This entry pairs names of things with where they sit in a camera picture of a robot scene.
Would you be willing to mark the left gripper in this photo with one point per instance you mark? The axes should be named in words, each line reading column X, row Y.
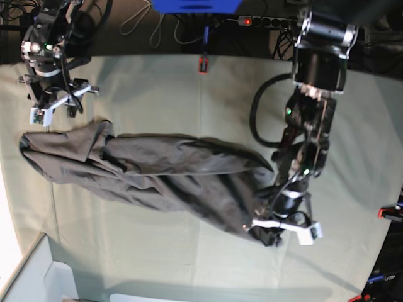
column 281, row 205

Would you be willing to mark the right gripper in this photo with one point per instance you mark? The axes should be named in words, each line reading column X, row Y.
column 54, row 97

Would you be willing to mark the grey t-shirt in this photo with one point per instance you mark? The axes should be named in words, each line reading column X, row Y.
column 213, row 180

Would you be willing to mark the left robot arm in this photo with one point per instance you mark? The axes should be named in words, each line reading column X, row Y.
column 319, row 68

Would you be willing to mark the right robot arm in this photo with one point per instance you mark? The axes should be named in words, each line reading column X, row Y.
column 52, row 46

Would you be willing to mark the red black right clamp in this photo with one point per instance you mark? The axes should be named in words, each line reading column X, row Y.
column 392, row 213

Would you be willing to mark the red black clamp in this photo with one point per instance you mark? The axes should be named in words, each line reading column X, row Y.
column 203, row 60
column 392, row 213

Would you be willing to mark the red corner clamp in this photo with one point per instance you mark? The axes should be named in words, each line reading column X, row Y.
column 361, row 298

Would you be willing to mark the red black centre clamp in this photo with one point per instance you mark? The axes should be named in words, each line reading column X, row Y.
column 203, row 60

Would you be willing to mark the green table cloth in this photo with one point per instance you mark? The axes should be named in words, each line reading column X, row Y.
column 114, row 247

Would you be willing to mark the white power strip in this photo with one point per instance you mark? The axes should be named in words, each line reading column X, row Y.
column 266, row 22

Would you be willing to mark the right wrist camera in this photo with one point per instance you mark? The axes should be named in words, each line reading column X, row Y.
column 41, row 116

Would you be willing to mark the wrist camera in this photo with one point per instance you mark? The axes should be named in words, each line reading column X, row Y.
column 308, row 234
column 41, row 116

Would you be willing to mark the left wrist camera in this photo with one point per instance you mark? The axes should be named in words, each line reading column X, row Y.
column 308, row 234

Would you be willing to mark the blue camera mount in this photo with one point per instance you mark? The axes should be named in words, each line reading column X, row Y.
column 196, row 6

